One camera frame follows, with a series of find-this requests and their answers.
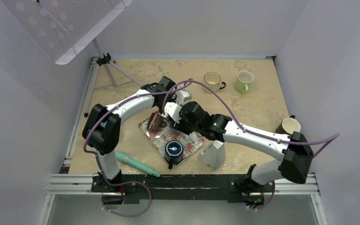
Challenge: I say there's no brown small mug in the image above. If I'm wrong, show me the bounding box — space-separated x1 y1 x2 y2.
146 112 167 133

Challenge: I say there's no dark blue mug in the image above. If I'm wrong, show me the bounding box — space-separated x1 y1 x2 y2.
164 140 184 170

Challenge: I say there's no cream mug black handle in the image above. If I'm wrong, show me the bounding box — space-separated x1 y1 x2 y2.
203 72 226 92

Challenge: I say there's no light green mug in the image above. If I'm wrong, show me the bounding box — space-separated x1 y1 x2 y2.
234 71 254 93

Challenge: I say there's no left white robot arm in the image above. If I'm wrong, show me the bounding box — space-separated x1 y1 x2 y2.
82 76 175 192

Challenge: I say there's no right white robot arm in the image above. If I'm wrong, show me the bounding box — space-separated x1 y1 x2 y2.
163 101 313 191

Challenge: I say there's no floral tray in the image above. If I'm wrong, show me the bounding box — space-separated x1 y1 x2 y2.
138 117 204 168

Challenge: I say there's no silver wedge box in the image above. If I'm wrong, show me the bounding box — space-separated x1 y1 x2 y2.
197 141 226 171

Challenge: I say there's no silver tripod stand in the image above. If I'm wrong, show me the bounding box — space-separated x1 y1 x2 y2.
81 38 142 118

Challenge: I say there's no teal cylindrical bottle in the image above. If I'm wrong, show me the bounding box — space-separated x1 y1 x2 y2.
115 151 161 178

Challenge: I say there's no perforated clear panel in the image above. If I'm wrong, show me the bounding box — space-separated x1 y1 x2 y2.
3 0 132 65

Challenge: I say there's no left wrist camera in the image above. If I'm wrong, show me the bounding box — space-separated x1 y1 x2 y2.
175 90 192 105

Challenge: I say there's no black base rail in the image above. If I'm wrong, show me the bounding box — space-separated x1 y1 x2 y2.
91 174 274 206

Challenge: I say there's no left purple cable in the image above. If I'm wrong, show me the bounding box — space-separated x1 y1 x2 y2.
83 79 195 218

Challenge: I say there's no purple cable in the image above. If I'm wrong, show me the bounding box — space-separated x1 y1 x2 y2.
161 78 341 212
83 79 195 218

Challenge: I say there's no aluminium frame rail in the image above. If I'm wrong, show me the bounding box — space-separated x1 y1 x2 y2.
37 174 328 225

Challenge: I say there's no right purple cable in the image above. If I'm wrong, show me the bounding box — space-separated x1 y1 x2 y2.
161 78 341 212

